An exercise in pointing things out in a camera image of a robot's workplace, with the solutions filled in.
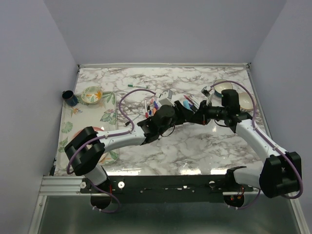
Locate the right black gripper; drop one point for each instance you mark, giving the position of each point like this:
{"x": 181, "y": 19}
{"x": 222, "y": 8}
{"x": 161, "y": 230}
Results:
{"x": 201, "y": 116}

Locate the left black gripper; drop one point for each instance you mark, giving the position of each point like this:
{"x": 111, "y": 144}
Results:
{"x": 184, "y": 115}

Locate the light blue highlighter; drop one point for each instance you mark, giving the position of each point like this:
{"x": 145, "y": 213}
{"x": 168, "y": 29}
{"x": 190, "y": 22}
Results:
{"x": 189, "y": 106}

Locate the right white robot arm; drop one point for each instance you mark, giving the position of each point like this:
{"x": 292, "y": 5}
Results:
{"x": 281, "y": 173}

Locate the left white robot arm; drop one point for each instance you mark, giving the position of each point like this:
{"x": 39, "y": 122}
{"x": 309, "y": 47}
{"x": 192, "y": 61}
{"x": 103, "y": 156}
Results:
{"x": 86, "y": 149}

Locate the white ceramic bowl blue rim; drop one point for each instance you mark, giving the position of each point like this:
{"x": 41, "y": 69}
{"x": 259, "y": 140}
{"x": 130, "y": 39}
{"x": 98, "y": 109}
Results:
{"x": 220, "y": 85}

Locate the green capped marker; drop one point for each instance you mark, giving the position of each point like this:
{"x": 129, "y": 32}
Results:
{"x": 137, "y": 86}

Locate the pink ceramic plate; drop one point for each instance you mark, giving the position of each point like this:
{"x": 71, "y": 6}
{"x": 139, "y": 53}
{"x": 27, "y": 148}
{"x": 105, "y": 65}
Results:
{"x": 97, "y": 129}

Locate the floral ceramic bowl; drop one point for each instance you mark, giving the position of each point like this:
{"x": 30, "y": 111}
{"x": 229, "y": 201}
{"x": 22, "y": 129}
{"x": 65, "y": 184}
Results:
{"x": 91, "y": 95}

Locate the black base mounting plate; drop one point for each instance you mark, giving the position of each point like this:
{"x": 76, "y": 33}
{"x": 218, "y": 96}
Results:
{"x": 173, "y": 188}

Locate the floral plastic tray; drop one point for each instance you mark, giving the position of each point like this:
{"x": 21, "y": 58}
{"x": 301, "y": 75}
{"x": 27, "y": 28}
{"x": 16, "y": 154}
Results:
{"x": 73, "y": 119}

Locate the dark blue metal cup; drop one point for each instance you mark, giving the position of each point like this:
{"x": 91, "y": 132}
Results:
{"x": 70, "y": 98}

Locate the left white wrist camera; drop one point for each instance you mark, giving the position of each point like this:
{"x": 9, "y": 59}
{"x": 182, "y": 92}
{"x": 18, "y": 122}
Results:
{"x": 165, "y": 98}

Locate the aluminium frame rail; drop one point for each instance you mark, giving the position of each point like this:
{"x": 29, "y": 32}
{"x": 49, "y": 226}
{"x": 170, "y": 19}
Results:
{"x": 60, "y": 185}

